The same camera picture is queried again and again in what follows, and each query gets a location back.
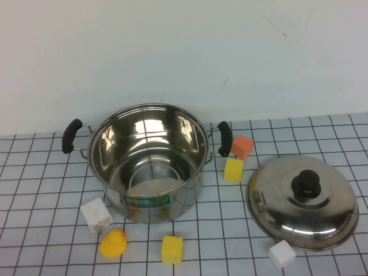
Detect yellow rubber duck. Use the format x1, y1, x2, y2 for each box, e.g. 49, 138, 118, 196
99, 228, 128, 258

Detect plain yellow foam cube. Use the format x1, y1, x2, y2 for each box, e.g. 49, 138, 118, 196
223, 157, 244, 183

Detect large white foam block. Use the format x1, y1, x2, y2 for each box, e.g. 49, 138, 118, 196
79, 197, 114, 235

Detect grey grid-pattern tablecloth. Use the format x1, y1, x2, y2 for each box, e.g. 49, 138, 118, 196
0, 113, 368, 276

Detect orange foam cube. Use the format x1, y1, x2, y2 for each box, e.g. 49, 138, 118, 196
231, 134, 255, 160

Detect stainless steel lid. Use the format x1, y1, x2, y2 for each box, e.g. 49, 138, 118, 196
246, 155, 360, 251

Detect small white foam cube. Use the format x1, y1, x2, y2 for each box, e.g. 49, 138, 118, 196
267, 240, 297, 270

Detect stainless steel pot, black handles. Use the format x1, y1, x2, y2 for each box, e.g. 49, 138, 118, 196
62, 102, 233, 225

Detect notched yellow foam cube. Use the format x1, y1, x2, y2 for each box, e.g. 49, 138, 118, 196
160, 235, 184, 265

